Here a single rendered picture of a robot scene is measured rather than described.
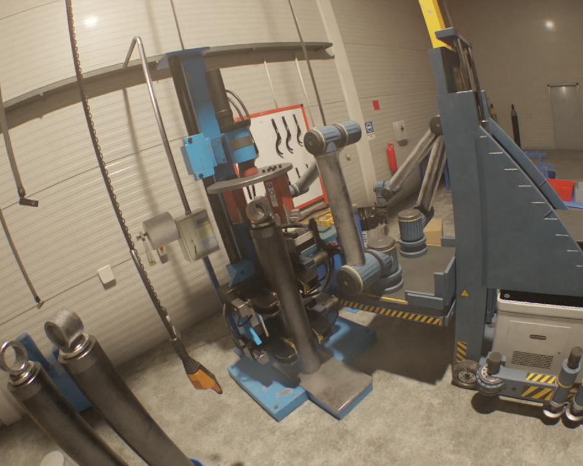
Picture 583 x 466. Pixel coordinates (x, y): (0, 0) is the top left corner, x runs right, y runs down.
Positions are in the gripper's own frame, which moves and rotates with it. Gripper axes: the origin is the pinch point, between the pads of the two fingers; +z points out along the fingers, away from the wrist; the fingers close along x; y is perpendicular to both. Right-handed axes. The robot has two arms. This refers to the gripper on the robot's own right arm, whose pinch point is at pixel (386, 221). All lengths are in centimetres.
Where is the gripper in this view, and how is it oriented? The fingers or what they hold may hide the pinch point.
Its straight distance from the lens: 290.5
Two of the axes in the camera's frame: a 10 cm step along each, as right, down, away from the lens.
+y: 7.1, 0.4, -7.0
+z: 2.6, 9.1, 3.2
